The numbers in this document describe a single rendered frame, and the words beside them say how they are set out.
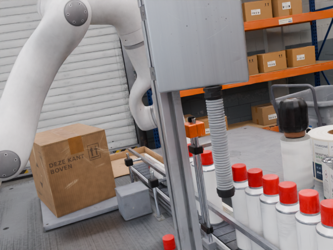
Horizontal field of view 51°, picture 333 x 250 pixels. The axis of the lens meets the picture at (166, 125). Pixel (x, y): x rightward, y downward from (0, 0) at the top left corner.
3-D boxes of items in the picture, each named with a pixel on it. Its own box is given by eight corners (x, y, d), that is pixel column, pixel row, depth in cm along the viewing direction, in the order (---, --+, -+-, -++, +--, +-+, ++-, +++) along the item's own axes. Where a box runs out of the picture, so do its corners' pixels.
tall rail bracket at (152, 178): (176, 214, 118) (169, 167, 115) (156, 220, 115) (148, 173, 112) (173, 210, 121) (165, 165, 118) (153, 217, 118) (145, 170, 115)
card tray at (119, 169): (164, 164, 173) (163, 156, 172) (113, 178, 164) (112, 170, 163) (145, 152, 200) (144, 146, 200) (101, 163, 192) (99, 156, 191)
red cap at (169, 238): (164, 251, 96) (163, 241, 96) (163, 245, 99) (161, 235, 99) (177, 249, 97) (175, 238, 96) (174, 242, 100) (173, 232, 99)
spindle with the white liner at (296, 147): (322, 195, 103) (315, 95, 98) (299, 204, 100) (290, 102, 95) (301, 186, 112) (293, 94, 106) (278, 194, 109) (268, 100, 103)
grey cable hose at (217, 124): (239, 195, 66) (225, 85, 62) (223, 200, 65) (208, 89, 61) (229, 190, 69) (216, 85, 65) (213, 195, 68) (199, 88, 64)
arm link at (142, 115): (98, 58, 99) (140, 138, 115) (151, 38, 96) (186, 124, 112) (103, 45, 106) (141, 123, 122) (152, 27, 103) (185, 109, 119)
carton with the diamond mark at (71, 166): (118, 195, 137) (104, 128, 131) (57, 218, 124) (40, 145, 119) (90, 179, 162) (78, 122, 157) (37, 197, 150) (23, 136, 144)
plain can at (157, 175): (174, 171, 129) (156, 159, 148) (161, 175, 128) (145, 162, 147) (176, 184, 130) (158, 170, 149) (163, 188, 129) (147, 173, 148)
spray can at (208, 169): (228, 221, 97) (218, 151, 93) (211, 227, 95) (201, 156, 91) (218, 215, 102) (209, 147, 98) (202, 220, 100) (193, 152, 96)
